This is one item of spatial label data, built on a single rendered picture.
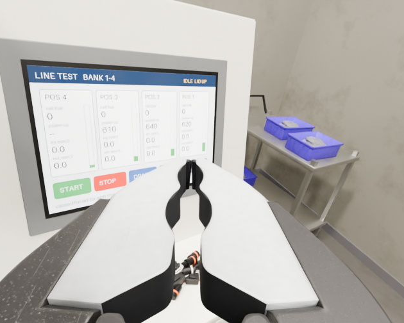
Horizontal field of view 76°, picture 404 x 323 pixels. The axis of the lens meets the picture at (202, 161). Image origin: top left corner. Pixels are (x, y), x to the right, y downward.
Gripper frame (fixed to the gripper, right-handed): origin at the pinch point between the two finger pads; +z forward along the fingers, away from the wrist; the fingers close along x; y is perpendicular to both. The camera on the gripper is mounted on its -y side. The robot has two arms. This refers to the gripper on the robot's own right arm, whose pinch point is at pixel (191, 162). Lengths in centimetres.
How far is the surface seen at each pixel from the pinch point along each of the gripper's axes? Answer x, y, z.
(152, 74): -9.1, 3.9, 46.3
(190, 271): 0, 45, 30
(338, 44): 121, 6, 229
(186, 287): -1, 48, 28
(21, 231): -32, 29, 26
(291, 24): 88, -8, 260
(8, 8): -28.9, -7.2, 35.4
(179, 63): -4, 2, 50
